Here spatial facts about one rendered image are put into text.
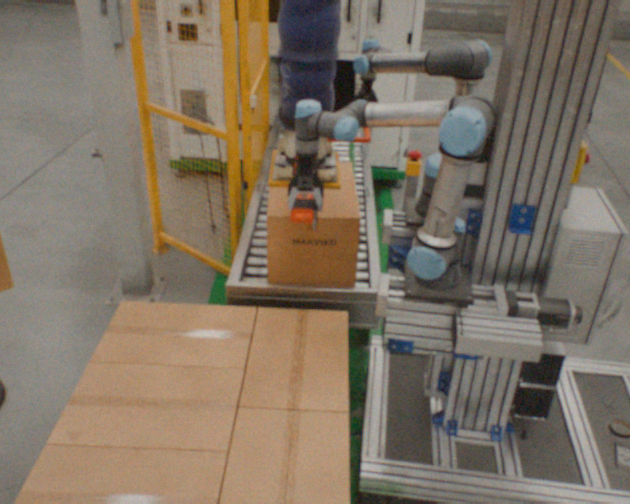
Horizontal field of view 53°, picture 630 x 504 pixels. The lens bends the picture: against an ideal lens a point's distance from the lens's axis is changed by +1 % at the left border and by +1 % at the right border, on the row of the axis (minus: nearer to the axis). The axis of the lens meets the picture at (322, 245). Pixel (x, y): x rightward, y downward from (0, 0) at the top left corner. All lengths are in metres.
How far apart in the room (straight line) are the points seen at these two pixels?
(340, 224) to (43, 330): 1.84
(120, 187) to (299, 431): 1.81
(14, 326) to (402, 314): 2.35
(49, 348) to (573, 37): 2.84
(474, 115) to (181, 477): 1.40
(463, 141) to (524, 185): 0.50
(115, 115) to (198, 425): 1.71
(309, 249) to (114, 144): 1.24
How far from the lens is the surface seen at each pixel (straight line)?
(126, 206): 3.55
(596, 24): 2.02
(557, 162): 2.12
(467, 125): 1.68
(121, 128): 3.36
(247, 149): 3.83
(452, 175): 1.76
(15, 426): 3.24
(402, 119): 1.91
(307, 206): 2.02
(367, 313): 2.85
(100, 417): 2.37
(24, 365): 3.55
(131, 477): 2.17
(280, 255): 2.73
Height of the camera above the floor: 2.19
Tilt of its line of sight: 31 degrees down
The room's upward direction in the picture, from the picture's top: 3 degrees clockwise
